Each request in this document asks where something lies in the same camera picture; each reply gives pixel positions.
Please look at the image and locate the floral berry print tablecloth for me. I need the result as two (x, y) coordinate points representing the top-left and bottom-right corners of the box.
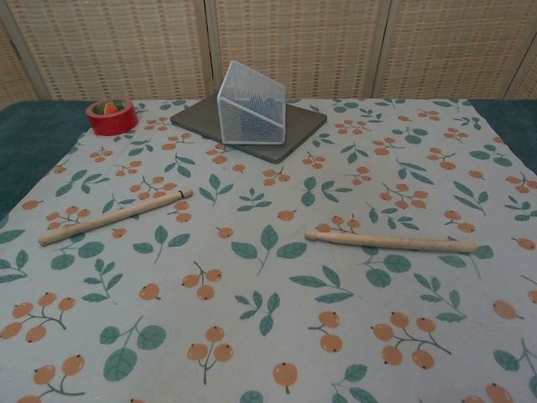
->
(0, 98), (537, 403)

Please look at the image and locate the light wooden stick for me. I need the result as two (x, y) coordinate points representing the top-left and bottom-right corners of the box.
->
(305, 229), (478, 254)
(37, 188), (195, 247)

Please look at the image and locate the white wire mesh holder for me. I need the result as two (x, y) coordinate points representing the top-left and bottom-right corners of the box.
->
(216, 60), (288, 146)

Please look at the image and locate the dark grey flat pad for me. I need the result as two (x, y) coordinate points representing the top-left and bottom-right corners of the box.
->
(169, 96), (327, 161)

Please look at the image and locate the red tape roll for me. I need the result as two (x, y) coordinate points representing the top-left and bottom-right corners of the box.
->
(86, 98), (139, 137)

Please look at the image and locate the small orange green toy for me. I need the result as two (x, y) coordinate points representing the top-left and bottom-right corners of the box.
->
(94, 100), (127, 115)

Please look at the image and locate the woven bamboo folding screen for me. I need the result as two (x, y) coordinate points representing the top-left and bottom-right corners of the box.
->
(0, 0), (537, 111)

